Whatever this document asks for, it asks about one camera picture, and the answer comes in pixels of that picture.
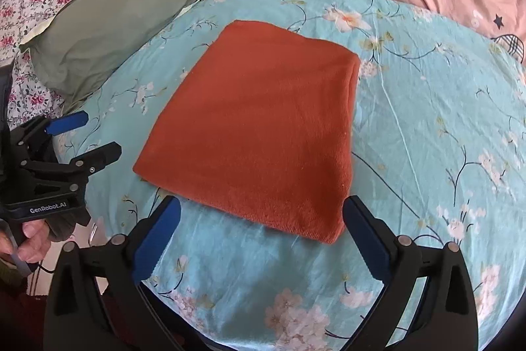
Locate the person's left hand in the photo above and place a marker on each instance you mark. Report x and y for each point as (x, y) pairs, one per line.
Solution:
(35, 242)

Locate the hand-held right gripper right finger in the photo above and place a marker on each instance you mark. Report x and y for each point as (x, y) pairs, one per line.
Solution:
(368, 240)

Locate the person's dark red clothing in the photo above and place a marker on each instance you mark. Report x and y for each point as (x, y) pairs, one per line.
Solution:
(16, 322)

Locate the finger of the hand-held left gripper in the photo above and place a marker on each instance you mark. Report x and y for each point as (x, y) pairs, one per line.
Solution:
(68, 122)
(98, 155)

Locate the turquoise floral bed sheet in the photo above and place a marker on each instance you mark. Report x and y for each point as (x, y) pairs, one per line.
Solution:
(431, 129)

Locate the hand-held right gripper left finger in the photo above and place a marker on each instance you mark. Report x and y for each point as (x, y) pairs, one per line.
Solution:
(158, 240)

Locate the orange knit sweater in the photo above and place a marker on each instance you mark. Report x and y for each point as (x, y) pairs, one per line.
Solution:
(254, 120)

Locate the green pillow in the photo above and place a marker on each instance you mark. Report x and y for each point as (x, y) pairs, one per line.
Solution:
(102, 30)

